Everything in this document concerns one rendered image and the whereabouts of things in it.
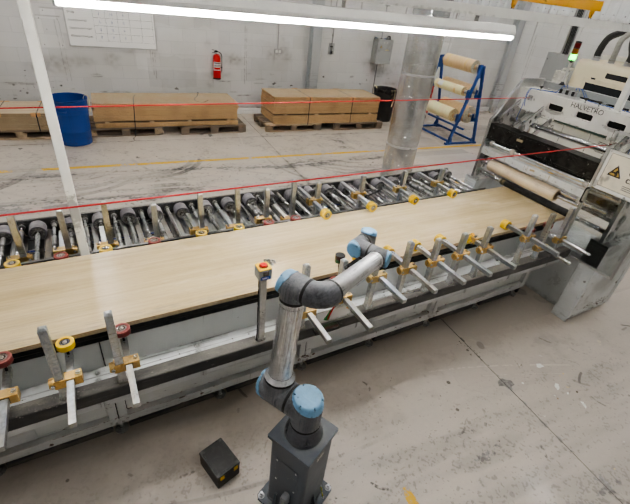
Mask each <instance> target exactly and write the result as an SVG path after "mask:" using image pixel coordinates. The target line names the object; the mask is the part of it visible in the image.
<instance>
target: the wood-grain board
mask: <svg viewBox="0 0 630 504"><path fill-rule="evenodd" d="M533 214H537V215H538V216H539V217H538V219H537V222H536V224H535V226H534V227H536V226H540V225H543V223H544V222H547V220H548V218H549V216H550V214H548V213H546V212H544V211H542V210H540V209H538V208H536V207H534V206H532V205H530V204H528V203H526V202H524V201H522V200H520V199H518V198H516V197H514V196H513V195H511V194H509V193H507V192H505V191H503V190H501V189H499V188H491V189H485V190H479V191H473V192H466V193H460V194H457V196H456V197H455V198H451V197H449V196H442V197H436V198H430V199H424V200H419V202H418V203H417V204H416V205H413V204H411V203H410V202H406V203H400V204H394V205H388V206H381V207H377V209H376V210H375V211H374V212H370V211H369V210H368V209H363V210H357V211H351V212H345V213H339V214H333V215H332V216H331V217H330V218H329V219H328V220H325V219H324V218H322V217H315V218H309V219H303V220H296V221H290V222H284V223H278V224H272V225H266V226H260V227H254V228H248V229H242V230H236V231H230V232H224V233H218V234H211V235H205V236H199V237H193V238H187V239H181V240H175V241H169V242H163V243H157V244H151V245H145V246H139V247H133V248H126V249H120V250H114V251H108V252H102V253H96V254H90V255H84V256H78V257H72V258H66V259H60V260H54V261H48V262H41V263H35V264H29V265H23V266H17V267H11V268H5V269H0V352H2V351H9V352H11V354H15V353H19V352H23V351H27V350H32V349H36V348H40V347H42V346H41V343H40V340H39V337H38V335H37V327H39V326H44V325H47V328H48V331H49V333H50V336H51V339H52V342H53V344H55V343H56V341H57V340H58V339H60V338H61V337H64V336H71V337H73V338H74V339H77V338H81V337H85V336H89V335H93V334H97V333H101V332H105V331H107V328H106V324H105V320H104V316H103V312H104V311H108V310H112V314H113V319H114V323H115V325H117V324H119V323H127V324H129V325H134V324H138V323H142V322H146V321H151V320H155V319H159V318H163V317H167V316H171V315H175V314H179V313H183V312H187V311H192V310H196V309H200V308H204V307H208V306H212V305H216V304H220V303H224V302H229V301H233V300H237V299H241V298H245V297H249V296H253V295H257V294H258V279H257V277H256V276H255V264H256V263H261V262H264V261H263V260H264V259H268V258H269V259H270V260H275V261H276V263H274V266H271V267H272V279H269V280H267V292H270V291H274V290H275V283H276V281H277V279H278V277H279V276H280V275H281V274H282V273H283V272H284V271H285V270H287V269H293V270H296V271H299V272H300V273H302V267H303V264H305V263H309V264H310V266H311V272H310V278H312V279H314V280H319V279H323V278H327V277H331V276H335V275H338V264H337V263H335V254H336V253H337V252H342V253H344V254H345V255H346V256H345V258H346V259H347V260H348V261H349V262H348V263H350V262H351V261H353V260H352V257H351V256H350V255H349V254H348V252H347V249H346V248H347V244H348V243H349V242H350V241H351V240H353V239H354V238H355V237H357V236H358V235H359V234H360V233H361V229H362V228H363V227H371V228H373V229H375V230H376V231H377V237H376V242H375V245H377V246H379V247H382V248H383V247H384V246H385V245H390V246H391V247H392V248H393V249H394V250H395V253H396V254H397V255H398V256H399V257H401V258H402V259H403V257H404V253H405V250H406V246H407V242H408V241H411V240H413V239H417V240H418V241H419V242H421V244H422V246H423V247H424V248H425V249H426V250H427V251H429V252H432V249H433V246H434V243H435V242H434V238H435V236H436V235H437V234H439V233H441V234H442V235H444V236H445V237H446V238H447V240H448V241H449V242H450V243H451V244H453V245H454V246H458V244H459V241H460V238H461V235H462V233H464V232H467V233H468V234H471V233H474V235H478V238H479V240H482V239H483V237H484V234H485V231H486V229H487V227H488V226H492V227H493V228H494V230H493V233H492V235H491V237H495V236H499V235H503V234H508V233H512V232H514V231H512V230H510V229H508V230H504V229H503V228H501V227H500V223H501V221H502V220H504V219H507V220H508V221H510V222H511V223H512V225H513V226H515V227H517V228H518V229H520V230H524V229H525V228H526V226H528V223H529V221H530V219H531V217H532V215H533Z"/></svg>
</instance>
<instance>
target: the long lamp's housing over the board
mask: <svg viewBox="0 0 630 504"><path fill-rule="evenodd" d="M90 1H102V2H114V3H126V4H138V5H150V6H162V7H174V8H186V9H197V10H209V11H221V12H233V13H245V14H257V15H269V16H281V17H293V18H305V19H317V20H328V21H340V22H352V23H364V24H376V25H388V26H400V27H412V28H424V29H436V30H448V31H459V32H471V33H483V34H495V35H507V36H512V39H511V40H512V41H514V38H515V36H516V33H517V31H516V25H509V24H501V23H491V22H481V21H471V20H462V19H452V18H442V17H432V16H423V15H413V14H403V13H393V12H384V11H374V10H364V9H354V8H342V7H335V6H325V5H315V4H306V3H296V2H286V1H277V0H90Z"/></svg>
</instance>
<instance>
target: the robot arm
mask: <svg viewBox="0 0 630 504"><path fill-rule="evenodd" d="M376 237H377V231H376V230H375V229H373V228H371V227H363V228H362V229H361V233H360V234H359V235H358V236H357V237H355V238H354V239H353V240H351V241H350V242H349V243H348V244H347V248H346V249H347V252H348V254H349V255H350V256H351V257H353V258H356V259H354V260H353V261H351V262H350V263H348V264H347V265H345V266H344V269H345V271H343V272H342V273H341V274H339V275H338V276H336V277H335V278H333V279H326V280H324V281H316V280H314V279H312V278H310V277H308V276H306V275H304V274H302V273H300V272H299V271H296V270H293V269H287V270H285V271H284V272H283V273H282V274H281V275H280V276H279V277H278V279H277V281H276V283H275V290H276V291H277V292H278V293H280V294H279V306H278V313H277V320H276V326H275V333H274V340H273V347H272V354H271V361H270V366H269V367H267V368H266V369H264V370H263V371H262V373H261V376H259V377H258V380H257V382H256V387H255V388H256V393H257V394H258V395H259V396H260V397H261V398H262V399H263V400H265V401H267V402H268V403H270V404H271V405H273V406H274V407H275V408H277V409H278V410H280V411H281V412H283V413H284V414H286V415H287V416H289V417H290V418H289V419H288V420H287V422H286V425H285V437H286V439H287V441H288V442H289V443H290V444H291V445H292V446H293V447H295V448H297V449H301V450H307V449H311V448H314V447H315V446H317V445H318V444H319V443H320V441H321V439H322V436H323V426H322V423H321V418H322V413H323V409H324V397H323V394H322V392H321V391H320V390H319V389H318V388H317V387H316V386H314V385H311V384H303V385H300V384H298V383H297V382H295V377H296V376H295V372H294V370H293V366H294V360H295V355H296V349H297V344H298V338H299V333H300V327H301V321H302V316H303V310H304V306H305V307H308V308H313V309H328V308H332V307H335V306H336V305H338V304H339V303H340V302H341V301H342V300H343V297H344V295H345V294H346V293H347V292H349V291H350V290H351V289H352V288H354V287H355V286H356V285H357V286H358V285H359V284H360V283H361V282H363V281H365V280H366V278H367V277H368V276H369V275H370V274H372V273H373V272H374V271H375V270H377V269H378V268H380V267H381V266H382V267H383V268H387V267H388V265H389V263H390V261H391V258H392V252H391V251H389V250H386V249H384V248H382V247H379V246H377V245H375V242H376Z"/></svg>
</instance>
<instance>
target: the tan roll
mask: <svg viewBox="0 0 630 504"><path fill-rule="evenodd" d="M482 163H484V164H486V165H487V170H489V171H491V172H493V173H495V174H497V175H499V176H501V177H503V178H505V179H507V180H510V181H512V182H514V183H516V184H518V185H520V186H522V187H524V188H526V189H528V190H530V191H532V192H534V193H536V194H538V195H541V196H543V197H545V198H547V199H549V200H551V201H556V200H557V199H560V200H562V201H565V202H567V203H569V204H571V205H573V206H575V207H578V205H579V204H578V203H576V202H574V201H572V200H570V199H568V198H566V197H563V196H561V195H559V194H558V193H559V191H560V189H558V188H556V187H554V186H551V185H549V184H547V183H545V182H543V181H540V180H538V179H536V178H534V177H532V176H529V175H527V174H525V173H523V172H521V171H518V170H516V169H514V168H512V167H510V166H507V165H505V164H503V163H501V162H499V161H496V160H494V159H492V160H490V161H489V162H488V161H486V160H483V161H482Z"/></svg>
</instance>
